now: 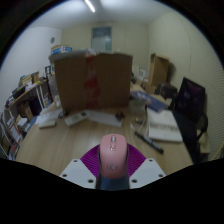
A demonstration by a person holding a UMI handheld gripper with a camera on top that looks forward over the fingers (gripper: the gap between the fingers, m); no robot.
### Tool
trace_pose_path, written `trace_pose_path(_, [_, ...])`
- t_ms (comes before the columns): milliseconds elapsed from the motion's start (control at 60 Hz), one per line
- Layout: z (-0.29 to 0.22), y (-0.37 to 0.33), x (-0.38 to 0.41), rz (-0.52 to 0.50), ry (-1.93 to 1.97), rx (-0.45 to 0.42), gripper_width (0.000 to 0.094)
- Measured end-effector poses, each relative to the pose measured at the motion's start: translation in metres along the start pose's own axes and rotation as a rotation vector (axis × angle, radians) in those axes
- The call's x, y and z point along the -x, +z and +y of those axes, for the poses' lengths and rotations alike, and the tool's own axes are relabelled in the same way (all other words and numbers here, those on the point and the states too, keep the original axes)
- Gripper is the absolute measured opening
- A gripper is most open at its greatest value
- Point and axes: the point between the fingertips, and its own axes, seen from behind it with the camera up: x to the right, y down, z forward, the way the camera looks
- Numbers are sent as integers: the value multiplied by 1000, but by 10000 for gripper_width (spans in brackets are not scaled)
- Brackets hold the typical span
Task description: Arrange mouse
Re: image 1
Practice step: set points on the black office chair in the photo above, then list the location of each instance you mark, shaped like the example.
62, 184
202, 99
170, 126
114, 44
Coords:
191, 136

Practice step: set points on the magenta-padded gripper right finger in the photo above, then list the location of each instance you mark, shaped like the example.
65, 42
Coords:
148, 171

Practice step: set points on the wooden side desk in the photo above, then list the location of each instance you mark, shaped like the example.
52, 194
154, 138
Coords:
25, 95

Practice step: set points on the white open book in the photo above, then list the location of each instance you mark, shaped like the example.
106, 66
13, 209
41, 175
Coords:
164, 125

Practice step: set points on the tall brown cardboard box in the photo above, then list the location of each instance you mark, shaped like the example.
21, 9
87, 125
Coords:
159, 70

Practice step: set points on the blue book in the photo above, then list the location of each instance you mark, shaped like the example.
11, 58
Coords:
151, 101

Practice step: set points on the round wall fixture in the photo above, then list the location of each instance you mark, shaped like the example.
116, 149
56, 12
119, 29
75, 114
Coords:
52, 40

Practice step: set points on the large brown cardboard box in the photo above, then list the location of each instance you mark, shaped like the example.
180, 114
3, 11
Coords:
73, 80

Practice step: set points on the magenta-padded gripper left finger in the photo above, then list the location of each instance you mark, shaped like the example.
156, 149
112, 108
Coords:
76, 171

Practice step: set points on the white air conditioner remote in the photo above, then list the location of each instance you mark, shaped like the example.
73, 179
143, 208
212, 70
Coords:
76, 119

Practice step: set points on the small dark clip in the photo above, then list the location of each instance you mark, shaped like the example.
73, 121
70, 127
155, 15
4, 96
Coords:
119, 115

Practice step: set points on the pink computer mouse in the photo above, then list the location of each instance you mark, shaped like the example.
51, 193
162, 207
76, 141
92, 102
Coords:
113, 156

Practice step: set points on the black computer monitor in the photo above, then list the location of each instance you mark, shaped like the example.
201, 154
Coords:
190, 98

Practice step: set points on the white and blue cabinet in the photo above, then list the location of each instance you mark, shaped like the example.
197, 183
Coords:
61, 50

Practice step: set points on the black marker pen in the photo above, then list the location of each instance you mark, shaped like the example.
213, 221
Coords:
149, 142

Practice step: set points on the window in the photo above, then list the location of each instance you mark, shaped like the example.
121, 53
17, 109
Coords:
101, 38

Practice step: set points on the ceiling tube light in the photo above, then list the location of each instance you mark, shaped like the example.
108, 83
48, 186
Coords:
89, 6

